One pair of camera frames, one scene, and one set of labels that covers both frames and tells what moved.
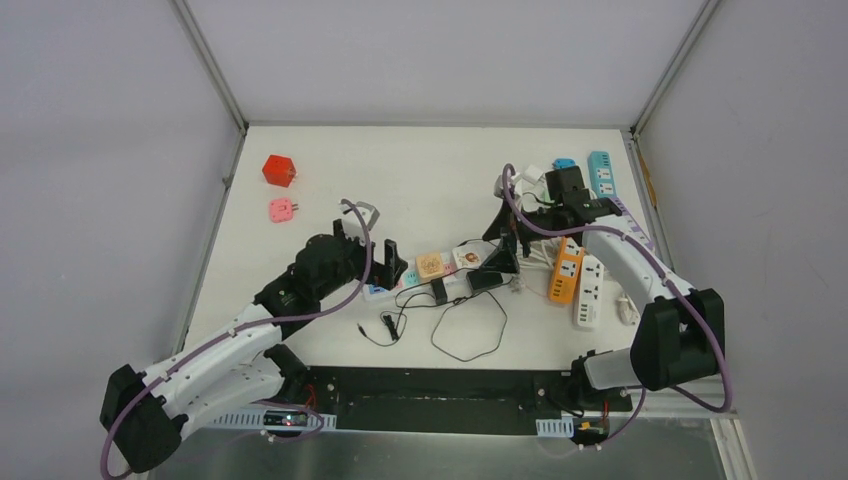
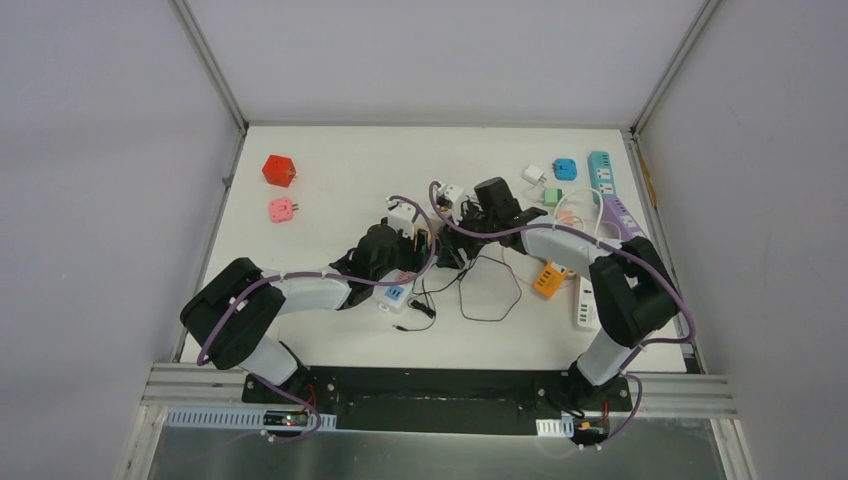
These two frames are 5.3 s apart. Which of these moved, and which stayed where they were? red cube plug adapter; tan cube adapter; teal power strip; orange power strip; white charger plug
Moved: tan cube adapter; orange power strip
Stayed: teal power strip; white charger plug; red cube plug adapter
